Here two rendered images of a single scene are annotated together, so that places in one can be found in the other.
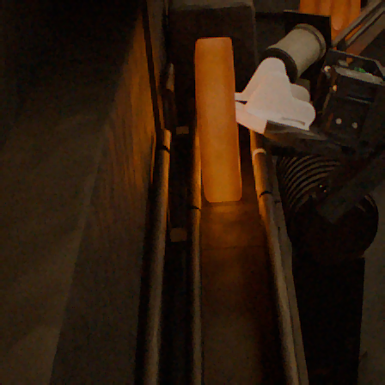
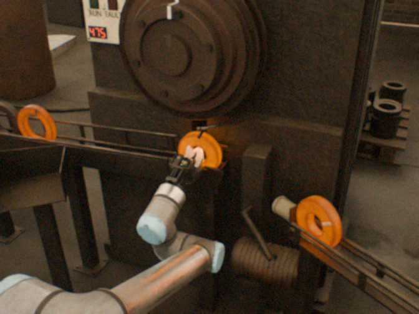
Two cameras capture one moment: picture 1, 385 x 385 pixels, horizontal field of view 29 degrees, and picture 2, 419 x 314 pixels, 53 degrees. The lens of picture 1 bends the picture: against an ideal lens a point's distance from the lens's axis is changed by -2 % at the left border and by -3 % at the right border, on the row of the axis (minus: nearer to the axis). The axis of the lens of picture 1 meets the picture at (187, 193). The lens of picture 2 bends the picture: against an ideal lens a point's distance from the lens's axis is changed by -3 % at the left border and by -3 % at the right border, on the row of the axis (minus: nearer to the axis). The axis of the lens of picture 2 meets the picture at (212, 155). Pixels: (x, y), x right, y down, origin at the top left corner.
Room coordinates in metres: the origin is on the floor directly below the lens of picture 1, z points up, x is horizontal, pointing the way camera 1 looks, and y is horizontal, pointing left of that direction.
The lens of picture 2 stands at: (1.13, -1.25, 1.47)
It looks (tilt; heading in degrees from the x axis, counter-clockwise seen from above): 30 degrees down; 110
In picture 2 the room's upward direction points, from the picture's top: straight up
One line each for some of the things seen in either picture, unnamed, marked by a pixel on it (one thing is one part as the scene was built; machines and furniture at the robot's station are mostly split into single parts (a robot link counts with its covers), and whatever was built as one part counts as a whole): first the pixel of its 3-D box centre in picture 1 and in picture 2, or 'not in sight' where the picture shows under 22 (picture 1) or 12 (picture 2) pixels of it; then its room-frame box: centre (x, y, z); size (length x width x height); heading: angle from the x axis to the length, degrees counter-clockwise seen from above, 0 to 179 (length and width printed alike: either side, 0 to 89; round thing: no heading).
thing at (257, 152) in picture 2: (214, 91); (257, 179); (0.86, -0.05, 0.68); 0.11 x 0.08 x 0.24; 86
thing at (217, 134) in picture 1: (219, 119); (199, 152); (0.65, -0.04, 0.74); 0.16 x 0.03 x 0.16; 175
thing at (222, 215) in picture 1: (229, 196); not in sight; (0.65, -0.04, 0.66); 0.19 x 0.07 x 0.01; 176
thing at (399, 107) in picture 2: not in sight; (328, 99); (0.95, 1.90, 0.22); 1.20 x 0.81 x 0.44; 174
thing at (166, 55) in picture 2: not in sight; (174, 53); (0.62, -0.14, 1.11); 0.28 x 0.06 x 0.28; 176
